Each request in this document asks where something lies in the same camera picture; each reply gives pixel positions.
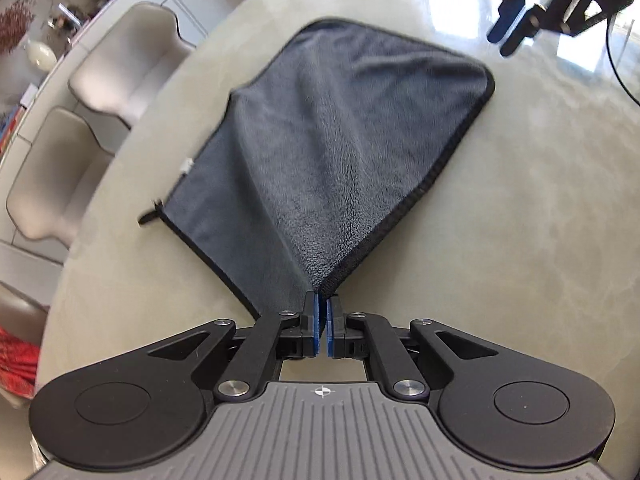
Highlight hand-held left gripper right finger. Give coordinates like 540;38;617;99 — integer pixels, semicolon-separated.
326;294;501;402

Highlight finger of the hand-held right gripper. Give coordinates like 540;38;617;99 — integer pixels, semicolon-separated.
487;0;529;43
500;0;609;58

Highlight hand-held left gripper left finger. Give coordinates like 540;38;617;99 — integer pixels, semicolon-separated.
145;291;321;404

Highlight blue and grey towel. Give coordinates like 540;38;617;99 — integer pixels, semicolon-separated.
138;17;497;322

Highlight red cloth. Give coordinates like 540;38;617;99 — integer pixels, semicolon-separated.
0;326;42;401

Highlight stack of books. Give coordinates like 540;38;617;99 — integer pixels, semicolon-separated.
0;106;25;157

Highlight white vase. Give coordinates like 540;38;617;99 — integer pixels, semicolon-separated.
25;39;59;72

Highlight red flower branches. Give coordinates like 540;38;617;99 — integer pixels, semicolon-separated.
0;0;40;55

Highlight black cable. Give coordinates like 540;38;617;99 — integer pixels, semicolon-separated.
605;10;640;98

